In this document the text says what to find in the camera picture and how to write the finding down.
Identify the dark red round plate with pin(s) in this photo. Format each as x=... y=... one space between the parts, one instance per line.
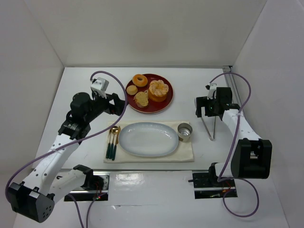
x=153 y=106

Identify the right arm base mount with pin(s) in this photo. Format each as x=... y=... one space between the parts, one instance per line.
x=206 y=187

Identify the gold spoon green handle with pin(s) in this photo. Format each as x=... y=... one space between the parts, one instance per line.
x=113 y=132

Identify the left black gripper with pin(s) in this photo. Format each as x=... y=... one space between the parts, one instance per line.
x=110 y=103

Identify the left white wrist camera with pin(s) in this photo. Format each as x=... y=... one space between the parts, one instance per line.
x=99 y=87

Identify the small round bun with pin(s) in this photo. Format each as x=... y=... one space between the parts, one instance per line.
x=132 y=90

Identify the metal tongs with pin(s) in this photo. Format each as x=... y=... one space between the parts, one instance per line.
x=209 y=124

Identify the large orange sugared bread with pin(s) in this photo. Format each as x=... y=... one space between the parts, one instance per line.
x=158 y=90

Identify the sliced bread piece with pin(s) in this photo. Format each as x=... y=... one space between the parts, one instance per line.
x=141 y=100

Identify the glazed ring donut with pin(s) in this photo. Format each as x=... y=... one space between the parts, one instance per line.
x=140 y=80

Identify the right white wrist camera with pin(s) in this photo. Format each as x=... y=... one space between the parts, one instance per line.
x=211 y=87

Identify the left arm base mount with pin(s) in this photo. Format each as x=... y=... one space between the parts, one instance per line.
x=97 y=191

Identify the gold fork green handle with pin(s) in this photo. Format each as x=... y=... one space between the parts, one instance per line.
x=116 y=143

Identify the pale blue oval plate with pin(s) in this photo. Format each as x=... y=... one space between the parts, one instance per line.
x=148 y=139

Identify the metal cup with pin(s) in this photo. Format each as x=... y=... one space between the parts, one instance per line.
x=184 y=131

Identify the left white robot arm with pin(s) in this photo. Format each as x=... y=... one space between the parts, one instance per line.
x=37 y=194

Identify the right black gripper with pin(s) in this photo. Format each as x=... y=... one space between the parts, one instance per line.
x=206 y=111

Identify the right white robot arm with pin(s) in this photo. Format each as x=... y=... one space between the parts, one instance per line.
x=249 y=156

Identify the cream cloth placemat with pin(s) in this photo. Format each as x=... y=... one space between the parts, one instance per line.
x=183 y=153

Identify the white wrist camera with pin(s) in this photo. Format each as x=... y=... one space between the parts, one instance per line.
x=99 y=87
x=211 y=87

